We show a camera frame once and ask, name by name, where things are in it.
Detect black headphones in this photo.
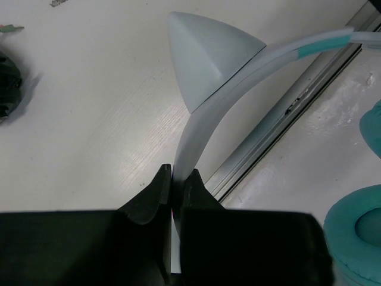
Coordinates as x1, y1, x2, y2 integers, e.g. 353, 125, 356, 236
0, 52, 23, 122

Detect teal cat-ear headphones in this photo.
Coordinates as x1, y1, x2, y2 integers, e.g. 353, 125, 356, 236
168, 12, 380, 285

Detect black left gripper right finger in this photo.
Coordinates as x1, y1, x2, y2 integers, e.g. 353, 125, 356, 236
180, 170, 335, 285

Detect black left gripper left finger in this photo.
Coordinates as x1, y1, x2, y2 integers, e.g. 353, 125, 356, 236
1, 164, 171, 285

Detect aluminium front rail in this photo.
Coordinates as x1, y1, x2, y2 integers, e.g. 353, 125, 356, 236
205, 0, 381, 203

